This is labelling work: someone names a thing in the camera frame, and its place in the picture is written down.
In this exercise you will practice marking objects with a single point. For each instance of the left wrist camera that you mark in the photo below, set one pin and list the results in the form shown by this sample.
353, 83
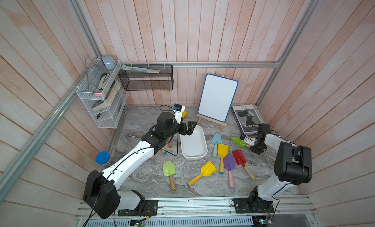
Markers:
178, 110

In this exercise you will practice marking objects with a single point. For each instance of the white wire shelf rack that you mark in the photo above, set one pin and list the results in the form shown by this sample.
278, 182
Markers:
107, 117

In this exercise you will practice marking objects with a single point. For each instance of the green trowel wooden handle front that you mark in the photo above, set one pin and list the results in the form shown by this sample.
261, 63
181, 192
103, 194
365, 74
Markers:
169, 171

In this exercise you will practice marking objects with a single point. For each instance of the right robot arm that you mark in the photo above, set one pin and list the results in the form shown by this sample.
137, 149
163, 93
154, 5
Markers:
293, 166

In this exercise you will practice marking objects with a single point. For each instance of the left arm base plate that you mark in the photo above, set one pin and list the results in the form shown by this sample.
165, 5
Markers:
145, 208

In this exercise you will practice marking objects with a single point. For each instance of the red shovel wooden handle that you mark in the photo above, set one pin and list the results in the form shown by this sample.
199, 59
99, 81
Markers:
241, 160

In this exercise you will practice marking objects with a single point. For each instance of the light blue trowel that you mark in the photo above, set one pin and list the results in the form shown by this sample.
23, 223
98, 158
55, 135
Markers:
216, 140

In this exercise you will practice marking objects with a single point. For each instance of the whiteboard with blue frame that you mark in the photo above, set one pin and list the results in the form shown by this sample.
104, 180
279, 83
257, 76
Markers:
217, 97

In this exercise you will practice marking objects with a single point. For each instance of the wooden easel stand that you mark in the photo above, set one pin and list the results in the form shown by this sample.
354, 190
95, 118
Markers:
222, 124

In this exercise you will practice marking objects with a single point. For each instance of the yellow shovel orange handle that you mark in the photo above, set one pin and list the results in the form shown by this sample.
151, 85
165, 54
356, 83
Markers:
222, 151

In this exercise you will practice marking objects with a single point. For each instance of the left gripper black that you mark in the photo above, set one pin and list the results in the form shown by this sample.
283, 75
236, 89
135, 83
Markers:
190, 129

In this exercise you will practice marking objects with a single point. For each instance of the grey Twins story book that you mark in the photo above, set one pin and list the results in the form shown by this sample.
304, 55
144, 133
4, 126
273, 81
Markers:
247, 118

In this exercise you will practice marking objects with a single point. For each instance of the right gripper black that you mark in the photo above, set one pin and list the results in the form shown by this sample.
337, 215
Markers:
257, 151

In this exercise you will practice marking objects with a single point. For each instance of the books on wire shelf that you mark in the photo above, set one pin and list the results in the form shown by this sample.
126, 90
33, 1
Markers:
107, 98

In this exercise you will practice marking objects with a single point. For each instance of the white plastic storage box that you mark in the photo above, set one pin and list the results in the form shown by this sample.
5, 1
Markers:
194, 147

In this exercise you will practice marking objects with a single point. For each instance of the green trowel yellow handle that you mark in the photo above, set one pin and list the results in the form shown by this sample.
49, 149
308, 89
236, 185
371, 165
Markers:
240, 142

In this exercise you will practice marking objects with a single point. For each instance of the all yellow plastic scoop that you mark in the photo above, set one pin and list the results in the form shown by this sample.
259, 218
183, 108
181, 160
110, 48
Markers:
206, 170

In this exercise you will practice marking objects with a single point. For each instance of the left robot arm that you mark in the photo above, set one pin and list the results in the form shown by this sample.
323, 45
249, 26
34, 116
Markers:
101, 187

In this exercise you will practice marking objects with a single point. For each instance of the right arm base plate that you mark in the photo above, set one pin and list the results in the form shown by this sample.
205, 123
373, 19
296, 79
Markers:
248, 205

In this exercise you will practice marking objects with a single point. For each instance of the pale green ruler tool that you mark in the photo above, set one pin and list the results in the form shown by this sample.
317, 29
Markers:
139, 69

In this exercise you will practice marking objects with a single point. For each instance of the black wire basket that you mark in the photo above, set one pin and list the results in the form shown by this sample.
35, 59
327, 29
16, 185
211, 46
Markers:
136, 81

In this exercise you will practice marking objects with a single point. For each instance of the blue lidded jar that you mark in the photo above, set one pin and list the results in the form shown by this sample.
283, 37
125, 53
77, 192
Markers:
102, 158

